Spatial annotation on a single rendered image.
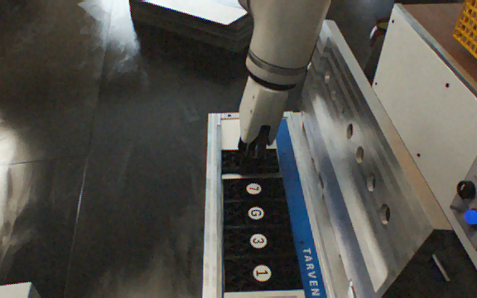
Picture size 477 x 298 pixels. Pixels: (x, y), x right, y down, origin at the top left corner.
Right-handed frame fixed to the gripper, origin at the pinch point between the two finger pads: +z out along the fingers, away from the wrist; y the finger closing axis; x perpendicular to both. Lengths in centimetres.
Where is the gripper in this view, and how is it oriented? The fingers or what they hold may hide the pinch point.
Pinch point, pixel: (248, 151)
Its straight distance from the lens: 65.0
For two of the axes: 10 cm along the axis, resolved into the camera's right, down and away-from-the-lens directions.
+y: 0.4, 6.5, -7.6
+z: -2.1, 7.5, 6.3
